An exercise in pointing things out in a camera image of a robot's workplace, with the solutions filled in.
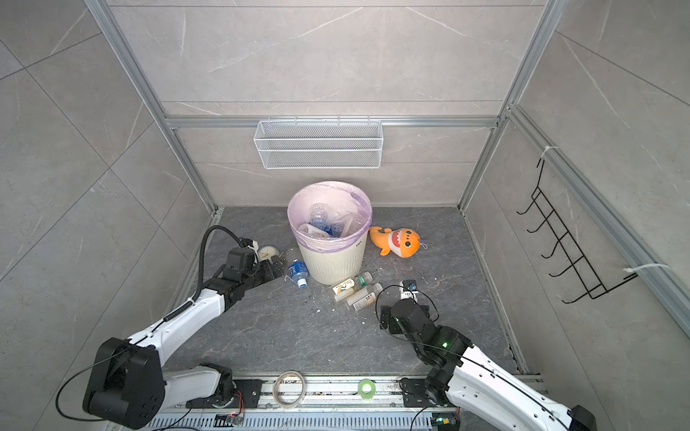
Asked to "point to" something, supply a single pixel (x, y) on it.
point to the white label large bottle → (313, 230)
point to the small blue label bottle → (336, 229)
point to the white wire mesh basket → (314, 145)
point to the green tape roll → (364, 395)
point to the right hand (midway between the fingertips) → (394, 305)
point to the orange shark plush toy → (402, 241)
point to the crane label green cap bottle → (346, 288)
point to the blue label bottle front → (319, 215)
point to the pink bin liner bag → (339, 197)
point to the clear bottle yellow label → (365, 296)
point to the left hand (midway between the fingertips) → (275, 260)
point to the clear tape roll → (276, 389)
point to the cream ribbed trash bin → (330, 268)
